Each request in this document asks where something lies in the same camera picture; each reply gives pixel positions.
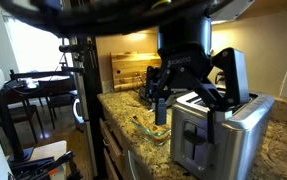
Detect under-cabinet light strip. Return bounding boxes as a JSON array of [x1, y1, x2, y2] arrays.
[[211, 19, 230, 26]]

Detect dark wooden chair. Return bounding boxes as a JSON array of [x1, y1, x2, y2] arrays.
[[0, 103, 45, 145], [37, 79, 78, 130]]

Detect curved silver appliance handle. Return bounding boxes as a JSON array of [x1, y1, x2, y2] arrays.
[[126, 149, 142, 180]]

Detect brown bread slice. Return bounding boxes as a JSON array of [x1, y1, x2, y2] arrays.
[[145, 123, 171, 142]]

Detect light wooden robot table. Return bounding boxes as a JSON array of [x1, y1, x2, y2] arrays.
[[29, 139, 68, 180]]

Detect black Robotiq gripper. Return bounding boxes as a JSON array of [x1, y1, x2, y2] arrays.
[[145, 15, 251, 145]]

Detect black toaster power cable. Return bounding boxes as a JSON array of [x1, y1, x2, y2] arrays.
[[214, 70, 226, 85]]

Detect stainless steel two-slot toaster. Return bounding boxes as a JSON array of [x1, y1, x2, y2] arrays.
[[169, 89, 276, 180]]

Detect wooden counter drawers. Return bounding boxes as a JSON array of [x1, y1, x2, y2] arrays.
[[98, 109, 131, 180]]

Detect dark dining table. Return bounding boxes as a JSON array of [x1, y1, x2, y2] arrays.
[[4, 74, 78, 105]]

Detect black clamp with orange handle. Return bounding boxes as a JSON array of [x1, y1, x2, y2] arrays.
[[8, 149, 84, 180]]

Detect black toaster lever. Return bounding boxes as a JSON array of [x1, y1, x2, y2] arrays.
[[182, 128, 207, 146]]

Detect clear glass baking dish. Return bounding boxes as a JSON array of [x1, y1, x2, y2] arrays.
[[131, 114, 173, 147]]

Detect white kitchen appliance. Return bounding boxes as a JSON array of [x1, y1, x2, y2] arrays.
[[71, 71, 99, 178]]

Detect black metal stand base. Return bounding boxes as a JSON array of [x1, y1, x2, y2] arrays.
[[58, 33, 105, 179]]

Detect short black stand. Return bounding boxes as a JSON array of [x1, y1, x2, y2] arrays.
[[0, 92, 35, 164]]

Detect wooden cutting board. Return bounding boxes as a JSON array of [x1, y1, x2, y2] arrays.
[[110, 51, 162, 92]]

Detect bread slice with dark crust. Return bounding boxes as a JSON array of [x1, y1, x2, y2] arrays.
[[132, 115, 157, 129]]

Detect bright dining room window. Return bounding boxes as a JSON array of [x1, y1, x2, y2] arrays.
[[2, 12, 75, 74]]

